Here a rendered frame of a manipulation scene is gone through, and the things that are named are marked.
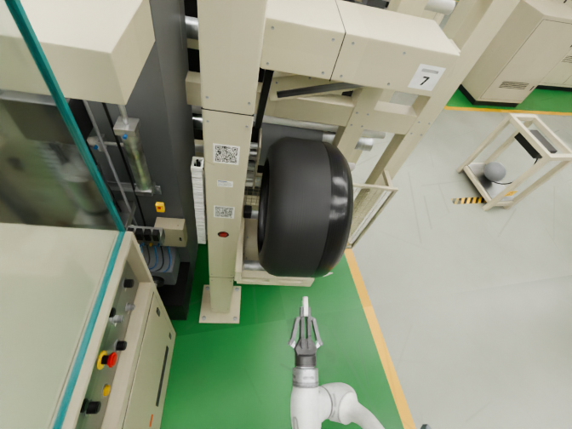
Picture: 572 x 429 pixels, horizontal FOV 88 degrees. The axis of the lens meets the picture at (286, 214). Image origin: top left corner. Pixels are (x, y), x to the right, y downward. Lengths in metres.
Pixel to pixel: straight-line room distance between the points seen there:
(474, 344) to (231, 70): 2.63
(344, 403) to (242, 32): 1.14
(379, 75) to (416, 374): 2.03
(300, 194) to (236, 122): 0.31
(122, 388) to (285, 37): 1.23
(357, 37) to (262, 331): 1.82
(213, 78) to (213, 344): 1.75
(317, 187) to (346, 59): 0.40
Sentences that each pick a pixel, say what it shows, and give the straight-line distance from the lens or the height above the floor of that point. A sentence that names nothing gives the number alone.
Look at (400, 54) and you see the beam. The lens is 1.08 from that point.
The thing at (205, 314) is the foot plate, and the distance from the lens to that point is 2.22.
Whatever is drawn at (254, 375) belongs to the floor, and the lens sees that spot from 2.16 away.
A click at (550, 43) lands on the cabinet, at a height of 0.96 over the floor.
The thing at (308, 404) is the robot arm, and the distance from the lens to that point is 1.14.
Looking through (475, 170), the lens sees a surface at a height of 0.13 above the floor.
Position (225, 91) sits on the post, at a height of 1.71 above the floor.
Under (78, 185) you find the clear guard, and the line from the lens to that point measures 0.78.
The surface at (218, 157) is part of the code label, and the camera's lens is 0.91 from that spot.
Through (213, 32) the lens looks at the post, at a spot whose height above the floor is 1.84.
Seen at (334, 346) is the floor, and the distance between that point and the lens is 2.31.
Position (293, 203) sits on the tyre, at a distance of 0.95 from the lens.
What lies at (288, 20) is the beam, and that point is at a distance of 0.98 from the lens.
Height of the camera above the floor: 2.13
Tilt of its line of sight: 53 degrees down
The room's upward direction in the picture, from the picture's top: 18 degrees clockwise
